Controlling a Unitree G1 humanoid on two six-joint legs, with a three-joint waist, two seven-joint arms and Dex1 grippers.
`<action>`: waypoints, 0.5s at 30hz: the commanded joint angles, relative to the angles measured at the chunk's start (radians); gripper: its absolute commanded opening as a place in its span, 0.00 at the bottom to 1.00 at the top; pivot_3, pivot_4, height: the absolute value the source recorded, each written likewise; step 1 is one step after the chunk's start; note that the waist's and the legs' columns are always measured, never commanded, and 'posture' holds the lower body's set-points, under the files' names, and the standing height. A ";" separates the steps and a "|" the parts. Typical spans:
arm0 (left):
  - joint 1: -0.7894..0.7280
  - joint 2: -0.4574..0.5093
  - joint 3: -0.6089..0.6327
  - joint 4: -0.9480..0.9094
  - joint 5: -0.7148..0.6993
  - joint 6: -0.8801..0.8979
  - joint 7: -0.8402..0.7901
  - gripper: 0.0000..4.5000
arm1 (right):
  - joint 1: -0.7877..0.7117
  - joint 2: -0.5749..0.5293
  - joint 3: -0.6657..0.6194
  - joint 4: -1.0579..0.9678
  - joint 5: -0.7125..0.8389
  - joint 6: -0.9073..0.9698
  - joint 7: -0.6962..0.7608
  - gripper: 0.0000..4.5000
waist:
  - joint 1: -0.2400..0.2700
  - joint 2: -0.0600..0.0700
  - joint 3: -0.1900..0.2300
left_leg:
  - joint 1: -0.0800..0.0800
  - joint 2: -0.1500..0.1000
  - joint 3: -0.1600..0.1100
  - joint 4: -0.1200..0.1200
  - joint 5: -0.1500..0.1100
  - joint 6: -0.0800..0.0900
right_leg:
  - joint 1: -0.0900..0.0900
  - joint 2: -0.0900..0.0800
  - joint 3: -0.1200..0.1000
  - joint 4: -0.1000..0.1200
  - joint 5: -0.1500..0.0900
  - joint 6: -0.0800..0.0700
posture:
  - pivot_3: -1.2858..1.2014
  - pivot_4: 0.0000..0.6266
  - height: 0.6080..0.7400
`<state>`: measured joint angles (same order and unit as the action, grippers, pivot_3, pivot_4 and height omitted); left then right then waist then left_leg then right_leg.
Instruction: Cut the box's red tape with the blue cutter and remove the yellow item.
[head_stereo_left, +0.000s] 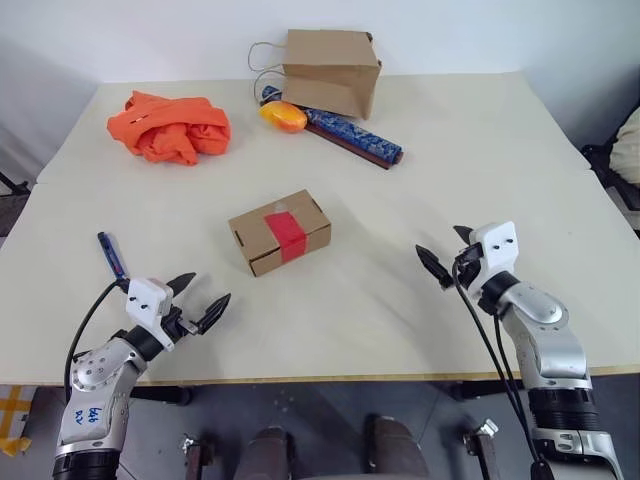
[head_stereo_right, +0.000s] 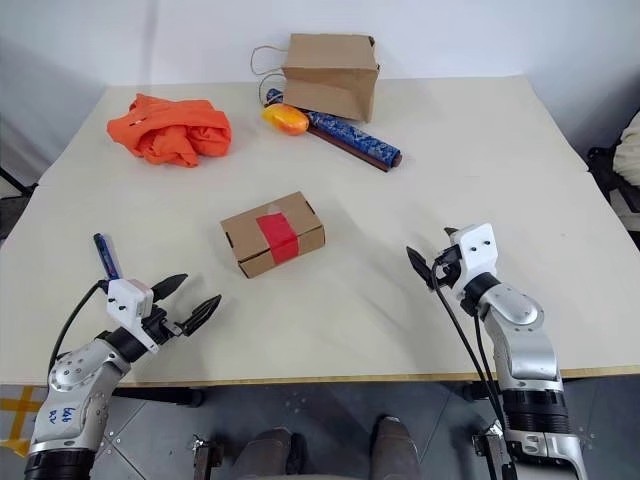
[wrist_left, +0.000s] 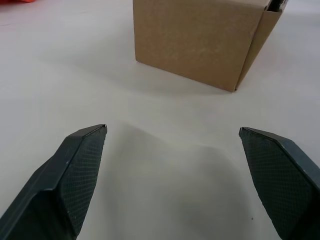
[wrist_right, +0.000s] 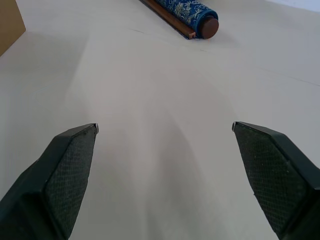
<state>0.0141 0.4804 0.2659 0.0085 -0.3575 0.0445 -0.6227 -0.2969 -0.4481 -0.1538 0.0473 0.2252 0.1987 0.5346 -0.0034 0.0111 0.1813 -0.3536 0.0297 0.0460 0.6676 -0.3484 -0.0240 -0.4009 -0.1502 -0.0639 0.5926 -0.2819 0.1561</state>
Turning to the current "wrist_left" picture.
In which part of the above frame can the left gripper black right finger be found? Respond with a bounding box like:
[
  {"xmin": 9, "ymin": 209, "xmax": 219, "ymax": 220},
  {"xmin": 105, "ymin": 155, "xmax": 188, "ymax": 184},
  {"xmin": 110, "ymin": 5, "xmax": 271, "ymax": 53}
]
[{"xmin": 238, "ymin": 126, "xmax": 320, "ymax": 240}]

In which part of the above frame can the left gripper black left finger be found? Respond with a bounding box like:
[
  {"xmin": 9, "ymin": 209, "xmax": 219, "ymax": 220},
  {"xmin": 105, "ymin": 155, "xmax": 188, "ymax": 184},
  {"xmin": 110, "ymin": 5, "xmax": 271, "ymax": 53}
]
[{"xmin": 0, "ymin": 123, "xmax": 109, "ymax": 240}]

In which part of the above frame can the brown cardboard box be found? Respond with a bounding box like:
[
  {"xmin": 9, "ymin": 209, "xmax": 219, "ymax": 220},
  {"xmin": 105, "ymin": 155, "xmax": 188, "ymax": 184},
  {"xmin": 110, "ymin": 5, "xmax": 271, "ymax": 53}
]
[{"xmin": 132, "ymin": 0, "xmax": 286, "ymax": 93}]

